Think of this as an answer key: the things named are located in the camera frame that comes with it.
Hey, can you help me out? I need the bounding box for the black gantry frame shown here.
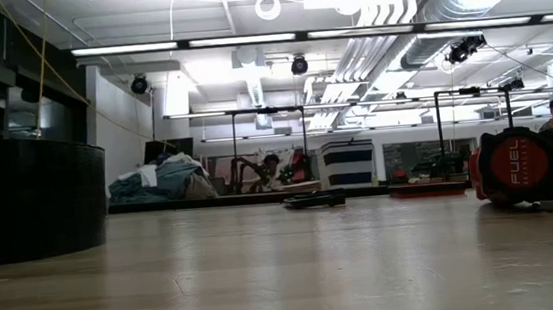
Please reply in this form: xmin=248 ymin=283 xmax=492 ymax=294
xmin=224 ymin=103 xmax=313 ymax=190
xmin=432 ymin=82 xmax=518 ymax=162

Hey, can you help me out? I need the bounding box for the white hanging ring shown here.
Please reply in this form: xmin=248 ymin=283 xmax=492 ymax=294
xmin=253 ymin=0 xmax=284 ymax=23

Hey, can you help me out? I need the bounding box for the black C-clamp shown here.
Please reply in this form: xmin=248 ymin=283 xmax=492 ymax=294
xmin=281 ymin=187 xmax=348 ymax=212

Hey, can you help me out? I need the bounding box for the yellow extension cable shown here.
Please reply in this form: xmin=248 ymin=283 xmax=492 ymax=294
xmin=0 ymin=0 xmax=180 ymax=164

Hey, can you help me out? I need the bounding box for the grey duct tape roll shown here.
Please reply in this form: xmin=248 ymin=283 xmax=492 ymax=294
xmin=0 ymin=125 xmax=115 ymax=266

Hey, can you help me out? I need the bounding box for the black monitor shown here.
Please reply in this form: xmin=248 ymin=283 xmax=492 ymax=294
xmin=142 ymin=136 xmax=197 ymax=166

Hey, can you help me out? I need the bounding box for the black aluminium table frame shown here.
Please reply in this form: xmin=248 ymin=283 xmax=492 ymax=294
xmin=107 ymin=172 xmax=471 ymax=220

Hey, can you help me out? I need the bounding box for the black ceiling spotlight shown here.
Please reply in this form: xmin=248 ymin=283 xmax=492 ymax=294
xmin=128 ymin=73 xmax=151 ymax=97
xmin=289 ymin=54 xmax=310 ymax=77

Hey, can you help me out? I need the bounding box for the white black striped box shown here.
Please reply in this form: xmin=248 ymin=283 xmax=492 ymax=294
xmin=316 ymin=137 xmax=379 ymax=191

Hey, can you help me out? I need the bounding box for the teal white cloth pile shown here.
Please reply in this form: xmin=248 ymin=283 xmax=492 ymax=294
xmin=105 ymin=148 xmax=219 ymax=208

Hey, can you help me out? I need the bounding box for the red square tray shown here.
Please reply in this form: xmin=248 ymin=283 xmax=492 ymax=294
xmin=388 ymin=177 xmax=470 ymax=202

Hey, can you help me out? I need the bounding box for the red black cordless drill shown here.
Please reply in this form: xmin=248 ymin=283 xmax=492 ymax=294
xmin=464 ymin=123 xmax=553 ymax=220

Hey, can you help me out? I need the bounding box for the black ceiling camera cluster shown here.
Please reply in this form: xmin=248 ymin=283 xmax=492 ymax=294
xmin=444 ymin=33 xmax=489 ymax=66

